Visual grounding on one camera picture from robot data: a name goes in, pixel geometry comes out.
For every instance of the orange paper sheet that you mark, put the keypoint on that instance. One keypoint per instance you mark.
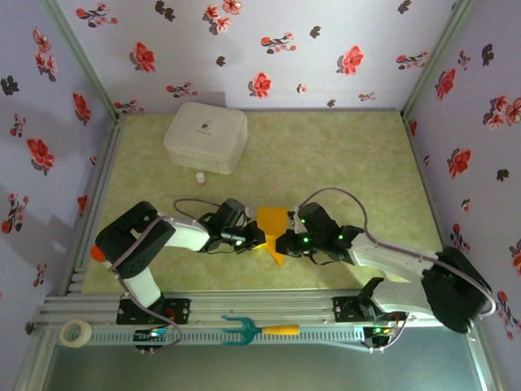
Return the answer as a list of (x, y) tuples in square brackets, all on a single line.
[(270, 222)]

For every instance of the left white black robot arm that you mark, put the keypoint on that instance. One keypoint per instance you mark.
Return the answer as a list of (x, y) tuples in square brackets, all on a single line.
[(183, 236)]

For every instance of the small white bottle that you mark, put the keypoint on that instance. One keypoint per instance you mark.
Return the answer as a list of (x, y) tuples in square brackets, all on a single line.
[(200, 178)]

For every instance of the white plastic storage box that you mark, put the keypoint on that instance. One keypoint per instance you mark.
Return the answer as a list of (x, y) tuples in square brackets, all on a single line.
[(207, 130)]

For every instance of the orange capped bottle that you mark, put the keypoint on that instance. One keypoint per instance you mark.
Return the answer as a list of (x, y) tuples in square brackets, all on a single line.
[(97, 253)]

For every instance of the white tape roll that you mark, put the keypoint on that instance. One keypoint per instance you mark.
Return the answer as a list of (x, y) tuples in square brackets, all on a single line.
[(83, 332)]

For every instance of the long aluminium frame rail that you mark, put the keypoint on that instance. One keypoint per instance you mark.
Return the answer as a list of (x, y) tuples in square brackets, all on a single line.
[(260, 303)]

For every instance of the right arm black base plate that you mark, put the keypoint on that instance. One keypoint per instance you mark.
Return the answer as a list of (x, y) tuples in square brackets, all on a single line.
[(344, 309)]

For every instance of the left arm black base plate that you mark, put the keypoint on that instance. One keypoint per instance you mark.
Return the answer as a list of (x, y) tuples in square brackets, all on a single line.
[(181, 309)]

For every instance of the aluminium side rail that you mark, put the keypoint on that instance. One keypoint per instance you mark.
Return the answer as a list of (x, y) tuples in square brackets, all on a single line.
[(101, 183), (419, 163)]

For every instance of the aluminium corner post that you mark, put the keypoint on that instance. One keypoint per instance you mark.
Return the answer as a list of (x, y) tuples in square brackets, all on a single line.
[(84, 61), (434, 61)]

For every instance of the aluminium lower frame rail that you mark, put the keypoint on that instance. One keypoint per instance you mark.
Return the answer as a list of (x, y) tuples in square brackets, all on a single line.
[(32, 358), (486, 366)]

